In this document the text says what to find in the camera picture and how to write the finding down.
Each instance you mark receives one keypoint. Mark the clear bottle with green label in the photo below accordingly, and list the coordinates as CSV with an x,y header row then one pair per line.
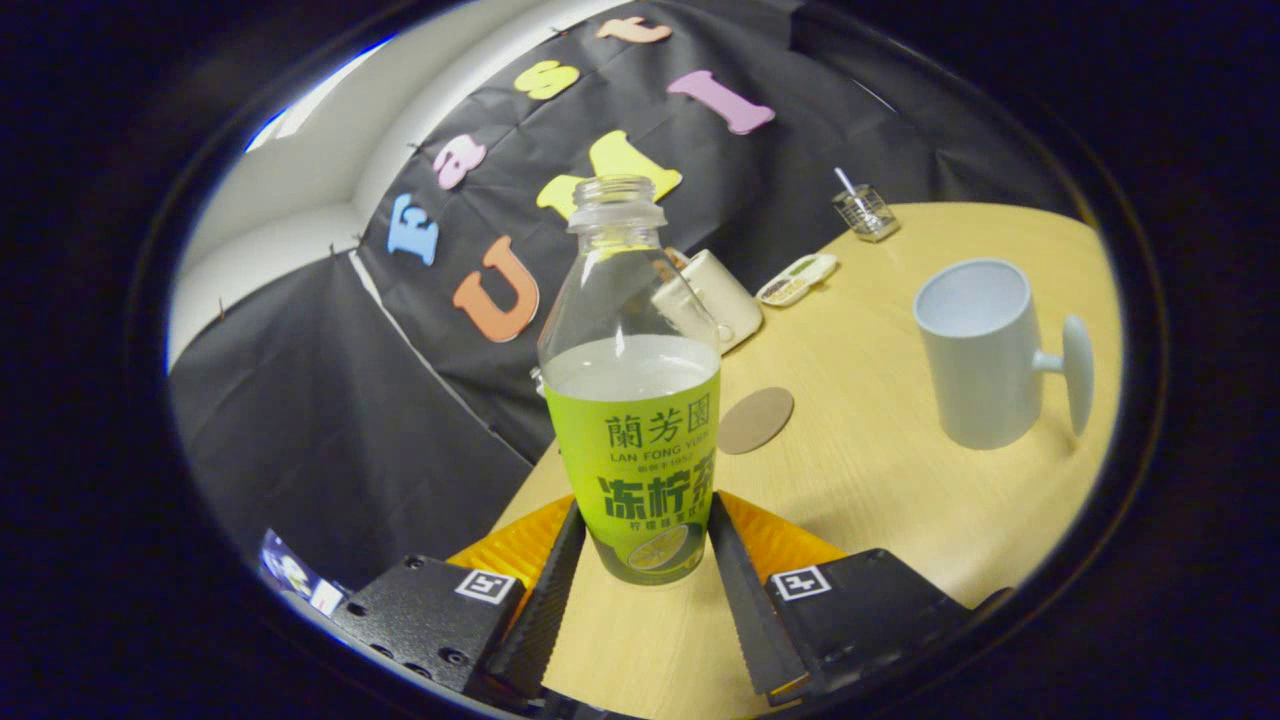
x,y
635,450

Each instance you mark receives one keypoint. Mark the round brown coaster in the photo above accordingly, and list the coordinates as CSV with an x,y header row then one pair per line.
x,y
755,420

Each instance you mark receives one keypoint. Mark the white straw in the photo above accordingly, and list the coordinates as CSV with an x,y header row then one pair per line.
x,y
846,180

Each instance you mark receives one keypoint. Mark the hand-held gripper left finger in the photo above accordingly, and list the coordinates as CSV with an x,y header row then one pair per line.
x,y
545,610

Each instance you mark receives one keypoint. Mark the wooden table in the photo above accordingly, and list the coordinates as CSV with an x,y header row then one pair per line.
x,y
880,510

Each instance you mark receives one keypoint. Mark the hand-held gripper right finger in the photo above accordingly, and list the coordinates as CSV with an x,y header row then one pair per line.
x,y
750,610

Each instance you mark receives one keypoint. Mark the white divided snack tray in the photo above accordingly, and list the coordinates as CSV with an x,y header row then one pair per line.
x,y
797,280

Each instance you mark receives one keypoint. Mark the cream toaster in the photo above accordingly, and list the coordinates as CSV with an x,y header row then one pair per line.
x,y
730,295

